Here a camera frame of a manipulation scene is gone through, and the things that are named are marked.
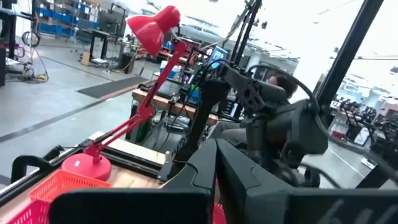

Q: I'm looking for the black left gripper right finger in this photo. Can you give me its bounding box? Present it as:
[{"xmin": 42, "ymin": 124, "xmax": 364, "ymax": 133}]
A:
[{"xmin": 217, "ymin": 139, "xmax": 295, "ymax": 224}]

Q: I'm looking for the shelving with blue bins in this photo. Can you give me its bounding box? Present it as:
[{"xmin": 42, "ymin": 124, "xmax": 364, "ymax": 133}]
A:
[{"xmin": 34, "ymin": 0, "xmax": 100, "ymax": 37}]

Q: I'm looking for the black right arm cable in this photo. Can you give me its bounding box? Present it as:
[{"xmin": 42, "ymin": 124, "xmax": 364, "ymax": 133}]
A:
[{"xmin": 247, "ymin": 63, "xmax": 398, "ymax": 184}]

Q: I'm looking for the black bin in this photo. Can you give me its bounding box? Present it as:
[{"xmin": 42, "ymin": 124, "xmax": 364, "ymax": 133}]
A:
[{"xmin": 119, "ymin": 52, "xmax": 137, "ymax": 74}]

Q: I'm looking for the wooden workbench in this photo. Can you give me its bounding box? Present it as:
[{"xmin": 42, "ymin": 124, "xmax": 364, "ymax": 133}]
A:
[{"xmin": 132, "ymin": 88, "xmax": 220, "ymax": 125}]

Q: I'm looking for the black floor mat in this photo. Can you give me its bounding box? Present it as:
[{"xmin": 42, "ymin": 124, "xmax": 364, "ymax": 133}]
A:
[{"xmin": 76, "ymin": 75, "xmax": 150, "ymax": 100}]

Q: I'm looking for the black desk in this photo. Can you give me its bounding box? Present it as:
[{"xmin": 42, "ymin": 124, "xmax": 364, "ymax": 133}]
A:
[{"xmin": 83, "ymin": 27, "xmax": 125, "ymax": 68}]

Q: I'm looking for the red desk lamp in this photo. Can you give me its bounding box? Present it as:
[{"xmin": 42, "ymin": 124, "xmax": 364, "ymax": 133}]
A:
[{"xmin": 60, "ymin": 5, "xmax": 187, "ymax": 182}]

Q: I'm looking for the pink plastic basket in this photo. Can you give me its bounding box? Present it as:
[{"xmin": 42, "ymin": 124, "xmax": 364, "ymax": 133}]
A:
[{"xmin": 4, "ymin": 195, "xmax": 50, "ymax": 224}]

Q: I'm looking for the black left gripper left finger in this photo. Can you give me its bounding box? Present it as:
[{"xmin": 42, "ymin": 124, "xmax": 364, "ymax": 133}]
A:
[{"xmin": 161, "ymin": 138, "xmax": 218, "ymax": 224}]

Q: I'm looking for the person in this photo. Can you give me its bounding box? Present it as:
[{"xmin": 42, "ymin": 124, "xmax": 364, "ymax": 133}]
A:
[{"xmin": 214, "ymin": 73, "xmax": 299, "ymax": 147}]

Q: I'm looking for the orange plastic basket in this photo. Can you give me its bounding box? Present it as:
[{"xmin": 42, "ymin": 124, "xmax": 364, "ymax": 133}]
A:
[{"xmin": 27, "ymin": 169, "xmax": 113, "ymax": 203}]

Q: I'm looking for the monitor with blue screen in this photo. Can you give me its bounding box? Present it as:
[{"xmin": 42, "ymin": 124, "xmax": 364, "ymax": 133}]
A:
[{"xmin": 207, "ymin": 45, "xmax": 229, "ymax": 68}]

